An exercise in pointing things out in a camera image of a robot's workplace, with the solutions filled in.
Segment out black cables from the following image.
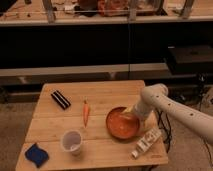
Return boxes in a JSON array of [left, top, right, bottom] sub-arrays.
[[154, 109, 174, 153]]

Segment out orange carrot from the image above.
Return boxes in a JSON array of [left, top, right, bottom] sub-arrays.
[[83, 100, 90, 127]]

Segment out orange ceramic bowl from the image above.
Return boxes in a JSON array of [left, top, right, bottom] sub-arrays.
[[106, 107, 140, 140]]

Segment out white plastic bottle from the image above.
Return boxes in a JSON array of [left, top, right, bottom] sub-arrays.
[[132, 127, 161, 159]]

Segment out long wooden shelf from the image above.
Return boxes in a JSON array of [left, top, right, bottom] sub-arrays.
[[0, 0, 213, 27]]

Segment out black box on shelf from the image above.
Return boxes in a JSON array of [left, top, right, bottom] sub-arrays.
[[165, 45, 213, 75]]

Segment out black striped box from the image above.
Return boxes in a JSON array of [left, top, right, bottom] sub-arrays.
[[51, 90, 71, 110]]

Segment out wooden table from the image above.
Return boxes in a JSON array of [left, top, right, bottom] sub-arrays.
[[15, 80, 168, 171]]

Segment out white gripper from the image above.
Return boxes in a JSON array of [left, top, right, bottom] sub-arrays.
[[122, 105, 152, 130]]

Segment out clear plastic cup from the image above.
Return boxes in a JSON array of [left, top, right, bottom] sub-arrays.
[[60, 130, 82, 156]]

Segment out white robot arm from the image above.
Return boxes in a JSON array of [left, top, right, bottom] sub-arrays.
[[123, 84, 213, 145]]

